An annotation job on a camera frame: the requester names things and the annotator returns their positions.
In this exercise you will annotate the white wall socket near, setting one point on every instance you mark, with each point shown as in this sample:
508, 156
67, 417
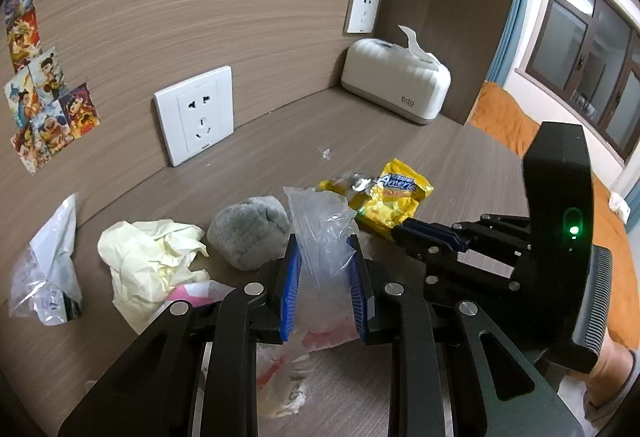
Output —
196, 113

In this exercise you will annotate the cartoon stickers on wall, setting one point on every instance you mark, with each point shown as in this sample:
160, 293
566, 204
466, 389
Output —
48, 114

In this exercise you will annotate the grey fuzzy ball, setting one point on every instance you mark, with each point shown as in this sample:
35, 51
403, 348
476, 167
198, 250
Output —
251, 233

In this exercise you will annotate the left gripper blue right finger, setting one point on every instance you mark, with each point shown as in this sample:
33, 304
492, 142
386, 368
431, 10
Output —
360, 289

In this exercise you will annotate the orange bed cover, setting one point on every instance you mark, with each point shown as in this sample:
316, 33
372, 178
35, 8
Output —
561, 188

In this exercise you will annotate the white wall socket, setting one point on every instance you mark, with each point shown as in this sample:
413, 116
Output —
196, 113
361, 16

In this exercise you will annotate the blue curtain left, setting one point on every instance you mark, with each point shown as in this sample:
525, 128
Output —
504, 56

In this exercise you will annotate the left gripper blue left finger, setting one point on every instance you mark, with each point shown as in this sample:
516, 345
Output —
288, 286

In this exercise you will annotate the white wall socket far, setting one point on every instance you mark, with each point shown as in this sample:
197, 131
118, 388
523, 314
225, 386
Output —
361, 16

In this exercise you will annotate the yellow snack bag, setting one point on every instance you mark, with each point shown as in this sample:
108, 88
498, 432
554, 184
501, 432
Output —
385, 201

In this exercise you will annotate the clear plastic bag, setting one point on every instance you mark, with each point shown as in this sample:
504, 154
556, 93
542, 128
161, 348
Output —
322, 222

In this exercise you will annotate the pink white wrapper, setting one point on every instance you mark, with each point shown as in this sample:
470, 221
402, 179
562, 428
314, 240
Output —
281, 370

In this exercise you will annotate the white tissue box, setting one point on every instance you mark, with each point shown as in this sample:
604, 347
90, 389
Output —
406, 80

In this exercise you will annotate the pale yellow paper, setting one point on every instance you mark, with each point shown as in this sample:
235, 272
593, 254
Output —
147, 261

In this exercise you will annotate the clear bag with white paper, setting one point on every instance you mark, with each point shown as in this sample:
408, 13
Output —
44, 283

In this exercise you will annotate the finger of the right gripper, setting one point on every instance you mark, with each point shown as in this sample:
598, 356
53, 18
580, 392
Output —
453, 238
423, 248

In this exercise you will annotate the dark framed window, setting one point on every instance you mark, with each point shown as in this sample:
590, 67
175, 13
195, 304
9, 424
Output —
587, 53

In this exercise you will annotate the right hand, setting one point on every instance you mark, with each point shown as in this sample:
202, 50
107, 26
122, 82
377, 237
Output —
610, 381

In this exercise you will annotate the white cloth on bed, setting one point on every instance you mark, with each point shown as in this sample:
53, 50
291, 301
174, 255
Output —
618, 205

